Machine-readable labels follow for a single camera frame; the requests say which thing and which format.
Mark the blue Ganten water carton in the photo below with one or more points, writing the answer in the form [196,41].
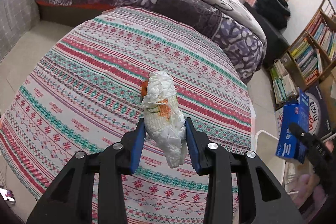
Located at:
[319,123]

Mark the purple patterned bed blanket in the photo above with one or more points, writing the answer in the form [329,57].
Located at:
[243,47]

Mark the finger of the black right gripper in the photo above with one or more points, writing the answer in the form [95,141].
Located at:
[322,160]

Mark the black clothes pile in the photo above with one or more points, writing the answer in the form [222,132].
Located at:
[276,12]

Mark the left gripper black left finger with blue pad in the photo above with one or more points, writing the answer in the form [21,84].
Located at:
[68,199]

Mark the patterned striped tablecloth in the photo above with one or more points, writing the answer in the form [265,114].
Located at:
[84,94]

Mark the orange snack wrapper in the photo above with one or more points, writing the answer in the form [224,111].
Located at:
[144,88]

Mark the wooden bookshelf with books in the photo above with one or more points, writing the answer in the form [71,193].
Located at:
[310,58]

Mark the smartphone on floor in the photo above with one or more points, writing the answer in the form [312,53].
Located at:
[7,195]

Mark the grey padded cushion panel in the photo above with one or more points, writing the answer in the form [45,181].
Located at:
[17,17]

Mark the blue cardboard box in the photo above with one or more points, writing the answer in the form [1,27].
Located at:
[295,121]

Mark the white tissue wad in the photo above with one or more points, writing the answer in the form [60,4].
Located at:
[164,121]

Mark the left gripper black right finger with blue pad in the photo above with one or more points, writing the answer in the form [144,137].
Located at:
[262,199]

